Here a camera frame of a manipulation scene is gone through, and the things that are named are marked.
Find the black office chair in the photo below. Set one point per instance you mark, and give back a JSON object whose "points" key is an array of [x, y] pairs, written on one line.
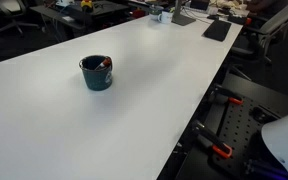
{"points": [[10, 6]]}

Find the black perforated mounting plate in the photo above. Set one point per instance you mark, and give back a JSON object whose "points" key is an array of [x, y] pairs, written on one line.
{"points": [[240, 123]]}

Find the yellow red toy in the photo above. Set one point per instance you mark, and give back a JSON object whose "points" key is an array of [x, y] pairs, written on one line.
{"points": [[86, 4]]}

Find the dark cluttered desk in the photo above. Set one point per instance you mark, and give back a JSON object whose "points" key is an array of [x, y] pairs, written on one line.
{"points": [[107, 8]]}

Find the white coffee mug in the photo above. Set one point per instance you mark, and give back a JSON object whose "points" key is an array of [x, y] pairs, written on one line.
{"points": [[165, 17]]}

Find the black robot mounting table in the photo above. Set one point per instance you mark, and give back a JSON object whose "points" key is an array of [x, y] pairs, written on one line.
{"points": [[270, 96]]}

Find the grey mesh office chair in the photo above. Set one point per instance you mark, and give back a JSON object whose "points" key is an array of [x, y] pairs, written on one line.
{"points": [[277, 20]]}

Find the black computer mouse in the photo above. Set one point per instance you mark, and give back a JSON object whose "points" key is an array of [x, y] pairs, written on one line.
{"points": [[213, 17]]}

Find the dark teal mug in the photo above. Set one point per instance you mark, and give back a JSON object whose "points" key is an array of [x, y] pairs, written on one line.
{"points": [[95, 81]]}

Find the black mouse pad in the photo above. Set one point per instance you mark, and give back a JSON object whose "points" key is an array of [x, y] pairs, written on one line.
{"points": [[217, 30]]}

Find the black marker orange cap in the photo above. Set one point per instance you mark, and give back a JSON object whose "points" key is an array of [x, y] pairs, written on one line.
{"points": [[105, 62]]}

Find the grey monitor stand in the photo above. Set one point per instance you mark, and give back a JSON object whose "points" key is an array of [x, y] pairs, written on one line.
{"points": [[182, 19]]}

